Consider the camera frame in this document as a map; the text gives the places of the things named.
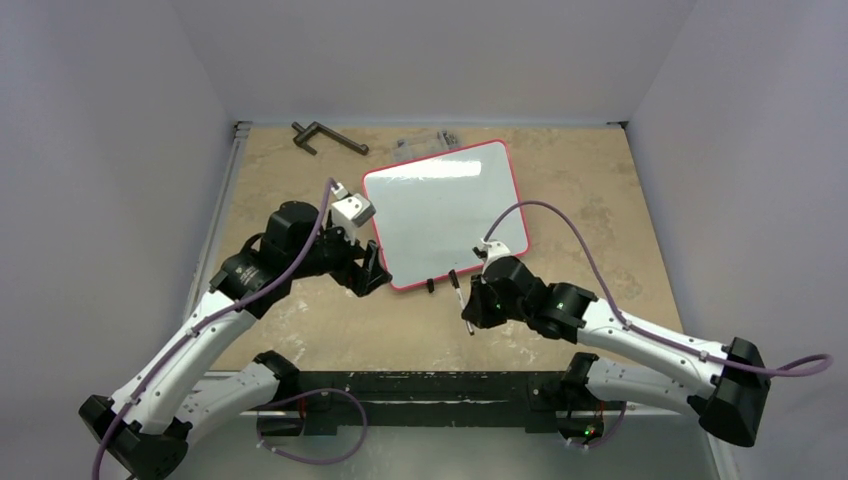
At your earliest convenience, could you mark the red framed whiteboard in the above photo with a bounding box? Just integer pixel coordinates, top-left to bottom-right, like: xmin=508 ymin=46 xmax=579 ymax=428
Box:
xmin=362 ymin=139 xmax=531 ymax=291

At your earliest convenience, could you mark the black metal crank handle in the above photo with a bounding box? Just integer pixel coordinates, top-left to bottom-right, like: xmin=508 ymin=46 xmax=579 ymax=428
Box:
xmin=291 ymin=121 xmax=370 ymax=158

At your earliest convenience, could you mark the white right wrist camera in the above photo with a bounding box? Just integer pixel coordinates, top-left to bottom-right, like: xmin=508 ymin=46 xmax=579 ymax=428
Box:
xmin=472 ymin=239 xmax=512 ymax=272

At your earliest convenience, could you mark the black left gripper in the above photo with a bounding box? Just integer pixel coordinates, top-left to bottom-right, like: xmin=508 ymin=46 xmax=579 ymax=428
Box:
xmin=288 ymin=215 xmax=391 ymax=295

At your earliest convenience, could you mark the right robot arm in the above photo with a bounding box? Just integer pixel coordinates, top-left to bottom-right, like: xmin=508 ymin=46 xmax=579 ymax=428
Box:
xmin=461 ymin=256 xmax=771 ymax=447

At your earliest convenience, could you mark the white dry erase marker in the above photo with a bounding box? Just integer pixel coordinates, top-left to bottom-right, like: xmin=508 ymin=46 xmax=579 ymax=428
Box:
xmin=448 ymin=269 xmax=475 ymax=336

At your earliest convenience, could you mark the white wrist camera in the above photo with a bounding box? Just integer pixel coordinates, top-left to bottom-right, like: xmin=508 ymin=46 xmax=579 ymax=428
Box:
xmin=472 ymin=239 xmax=512 ymax=272
xmin=330 ymin=183 xmax=376 ymax=230

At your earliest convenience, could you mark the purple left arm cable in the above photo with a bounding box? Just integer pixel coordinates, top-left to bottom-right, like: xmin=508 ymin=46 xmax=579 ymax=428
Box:
xmin=90 ymin=176 xmax=340 ymax=480

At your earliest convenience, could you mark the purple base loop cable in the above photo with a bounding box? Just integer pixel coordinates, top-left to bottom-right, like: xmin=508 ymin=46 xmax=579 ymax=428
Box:
xmin=254 ymin=387 xmax=369 ymax=466

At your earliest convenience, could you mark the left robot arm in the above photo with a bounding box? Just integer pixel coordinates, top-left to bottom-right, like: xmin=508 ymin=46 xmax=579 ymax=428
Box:
xmin=79 ymin=194 xmax=390 ymax=479

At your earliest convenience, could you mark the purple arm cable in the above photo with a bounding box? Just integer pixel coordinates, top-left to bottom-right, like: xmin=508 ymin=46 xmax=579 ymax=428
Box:
xmin=90 ymin=176 xmax=340 ymax=480
xmin=482 ymin=200 xmax=834 ymax=379

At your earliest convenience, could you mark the clear plastic box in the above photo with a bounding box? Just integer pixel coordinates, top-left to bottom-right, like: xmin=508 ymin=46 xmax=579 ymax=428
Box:
xmin=392 ymin=129 xmax=463 ymax=163

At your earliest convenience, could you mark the aluminium frame rail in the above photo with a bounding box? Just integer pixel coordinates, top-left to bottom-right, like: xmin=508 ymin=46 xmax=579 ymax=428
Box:
xmin=183 ymin=120 xmax=254 ymax=322

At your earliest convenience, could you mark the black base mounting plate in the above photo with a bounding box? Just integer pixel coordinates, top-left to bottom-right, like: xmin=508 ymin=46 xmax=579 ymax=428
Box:
xmin=256 ymin=371 xmax=624 ymax=437

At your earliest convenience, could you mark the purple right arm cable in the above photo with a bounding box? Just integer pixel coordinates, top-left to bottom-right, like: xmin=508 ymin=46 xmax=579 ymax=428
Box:
xmin=482 ymin=200 xmax=834 ymax=379

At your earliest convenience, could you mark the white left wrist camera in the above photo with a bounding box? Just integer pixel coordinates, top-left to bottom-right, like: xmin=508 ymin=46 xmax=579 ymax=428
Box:
xmin=330 ymin=183 xmax=376 ymax=230

